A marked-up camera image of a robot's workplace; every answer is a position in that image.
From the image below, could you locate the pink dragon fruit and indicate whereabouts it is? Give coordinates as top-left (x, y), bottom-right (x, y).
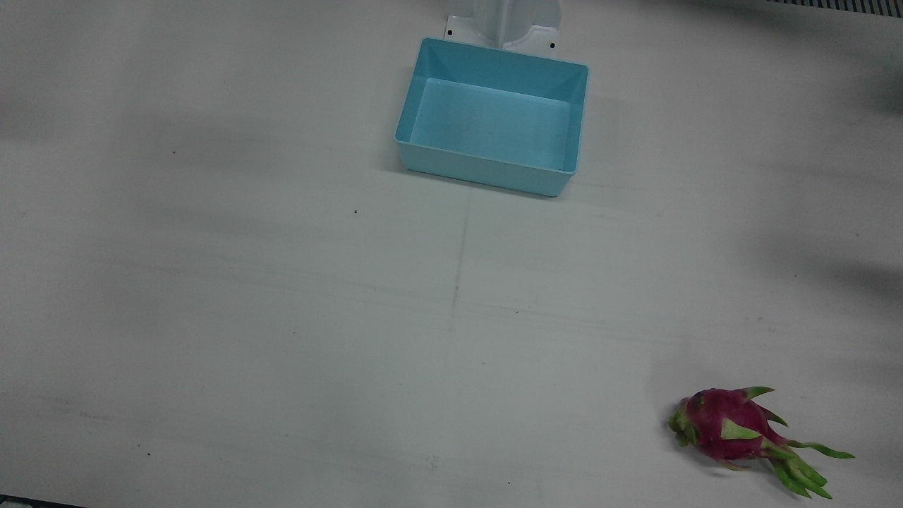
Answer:
top-left (668, 386), bottom-right (855, 500)

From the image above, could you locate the light blue plastic bin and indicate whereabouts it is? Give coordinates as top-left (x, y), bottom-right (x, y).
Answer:
top-left (394, 37), bottom-right (590, 198)

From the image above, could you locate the dark ribbed vent grille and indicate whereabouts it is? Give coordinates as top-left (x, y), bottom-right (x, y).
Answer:
top-left (765, 0), bottom-right (903, 16)

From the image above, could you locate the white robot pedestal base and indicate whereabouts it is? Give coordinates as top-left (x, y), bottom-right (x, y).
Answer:
top-left (444, 0), bottom-right (563, 54)

